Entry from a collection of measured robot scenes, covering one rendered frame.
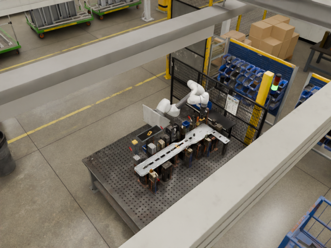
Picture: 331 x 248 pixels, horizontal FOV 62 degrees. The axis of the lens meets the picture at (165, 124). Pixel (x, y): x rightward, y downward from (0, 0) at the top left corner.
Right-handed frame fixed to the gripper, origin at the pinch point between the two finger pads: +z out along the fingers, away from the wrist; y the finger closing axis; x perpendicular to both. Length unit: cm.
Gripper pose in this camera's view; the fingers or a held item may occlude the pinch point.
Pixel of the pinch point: (202, 116)
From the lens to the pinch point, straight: 397.5
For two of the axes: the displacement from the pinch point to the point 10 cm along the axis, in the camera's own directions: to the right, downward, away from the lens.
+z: -0.2, 7.5, 6.6
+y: 6.6, 5.1, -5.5
